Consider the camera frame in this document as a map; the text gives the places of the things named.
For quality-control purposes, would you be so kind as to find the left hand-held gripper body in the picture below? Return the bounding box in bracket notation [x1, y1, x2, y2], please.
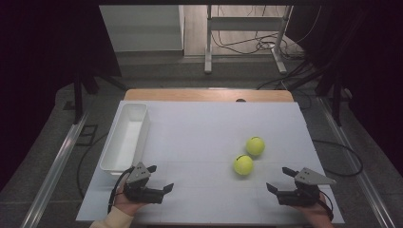
[123, 161, 164, 204]

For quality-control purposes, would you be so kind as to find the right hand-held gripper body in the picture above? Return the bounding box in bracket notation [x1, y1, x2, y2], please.
[276, 167, 337, 208]

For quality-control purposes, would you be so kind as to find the yellow tennis ball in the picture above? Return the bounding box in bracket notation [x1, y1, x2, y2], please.
[245, 136, 266, 157]
[233, 154, 255, 177]

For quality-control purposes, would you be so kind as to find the white plastic bin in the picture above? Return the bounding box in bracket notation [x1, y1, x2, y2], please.
[99, 103, 152, 177]

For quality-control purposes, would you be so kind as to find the person's left hand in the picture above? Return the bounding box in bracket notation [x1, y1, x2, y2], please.
[112, 184, 150, 218]

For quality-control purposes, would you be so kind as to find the person's right hand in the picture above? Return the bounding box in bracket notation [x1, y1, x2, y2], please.
[291, 191, 335, 228]

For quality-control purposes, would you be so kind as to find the white table sheet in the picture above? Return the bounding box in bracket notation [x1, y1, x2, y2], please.
[75, 100, 346, 225]

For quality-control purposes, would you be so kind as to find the black tripod stand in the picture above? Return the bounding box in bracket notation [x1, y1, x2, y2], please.
[62, 69, 128, 125]
[284, 60, 354, 127]

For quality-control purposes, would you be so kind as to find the wooden table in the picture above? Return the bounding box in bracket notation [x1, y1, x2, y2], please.
[123, 88, 295, 104]

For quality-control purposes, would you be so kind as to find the dark curtain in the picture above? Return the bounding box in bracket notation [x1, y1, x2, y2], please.
[0, 0, 122, 192]
[286, 0, 403, 179]

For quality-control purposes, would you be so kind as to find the white cabinet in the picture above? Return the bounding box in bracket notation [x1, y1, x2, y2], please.
[98, 4, 185, 53]

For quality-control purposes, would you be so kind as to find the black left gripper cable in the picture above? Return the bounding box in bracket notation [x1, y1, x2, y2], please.
[106, 166, 137, 215]

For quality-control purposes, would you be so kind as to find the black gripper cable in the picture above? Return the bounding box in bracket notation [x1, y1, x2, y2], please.
[106, 166, 137, 215]
[317, 189, 336, 222]

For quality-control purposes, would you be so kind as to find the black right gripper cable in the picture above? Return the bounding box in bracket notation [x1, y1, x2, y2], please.
[317, 189, 336, 222]

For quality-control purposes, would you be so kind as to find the metal floor rail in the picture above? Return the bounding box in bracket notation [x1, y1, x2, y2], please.
[317, 97, 397, 228]
[20, 110, 90, 228]

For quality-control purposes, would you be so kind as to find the black floor cable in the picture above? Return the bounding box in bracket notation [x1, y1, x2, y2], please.
[76, 132, 109, 200]
[311, 139, 365, 178]

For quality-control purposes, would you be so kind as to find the bundle of black floor cables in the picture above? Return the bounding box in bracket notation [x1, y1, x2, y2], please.
[210, 30, 306, 61]

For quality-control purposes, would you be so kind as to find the grey metal stand frame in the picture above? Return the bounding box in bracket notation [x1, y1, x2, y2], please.
[203, 4, 295, 76]

